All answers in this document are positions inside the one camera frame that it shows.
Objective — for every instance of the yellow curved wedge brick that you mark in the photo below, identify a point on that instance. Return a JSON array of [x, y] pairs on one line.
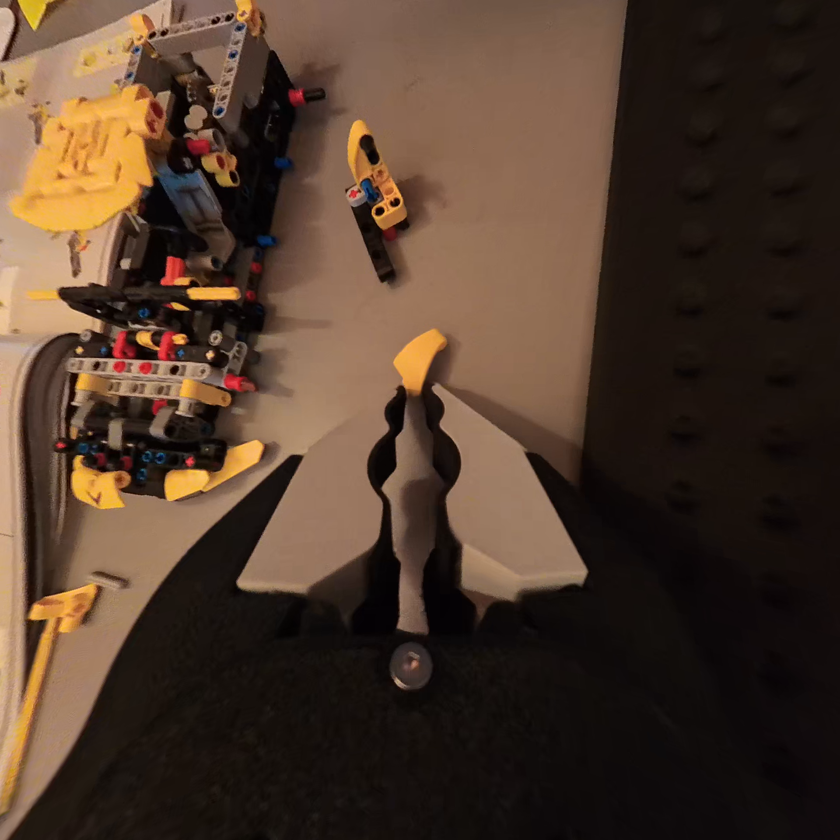
[[420, 361]]

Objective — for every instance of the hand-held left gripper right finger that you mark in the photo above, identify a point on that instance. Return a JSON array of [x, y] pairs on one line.
[[518, 518]]

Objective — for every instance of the grey desk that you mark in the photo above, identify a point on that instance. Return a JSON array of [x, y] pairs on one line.
[[499, 197]]

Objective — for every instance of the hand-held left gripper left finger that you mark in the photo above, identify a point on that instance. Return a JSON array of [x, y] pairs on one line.
[[315, 525]]

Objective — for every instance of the grey building instruction booklet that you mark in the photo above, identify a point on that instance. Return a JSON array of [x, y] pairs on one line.
[[13, 420]]

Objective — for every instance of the yellow black brick car model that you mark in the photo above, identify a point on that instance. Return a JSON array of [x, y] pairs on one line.
[[85, 164]]

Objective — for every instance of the black dimpled pad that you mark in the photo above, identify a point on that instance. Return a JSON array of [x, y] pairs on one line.
[[722, 262]]

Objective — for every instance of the small grey brick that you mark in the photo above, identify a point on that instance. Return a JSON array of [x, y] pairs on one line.
[[108, 580]]

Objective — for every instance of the yellow brick separator tool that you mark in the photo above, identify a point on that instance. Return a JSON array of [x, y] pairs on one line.
[[62, 604]]

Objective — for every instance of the small yellow black brick assembly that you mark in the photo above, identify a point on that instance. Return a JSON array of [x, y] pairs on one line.
[[377, 197]]

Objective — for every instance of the yellow paper sheet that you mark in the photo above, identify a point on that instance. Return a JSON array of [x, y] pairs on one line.
[[33, 10]]

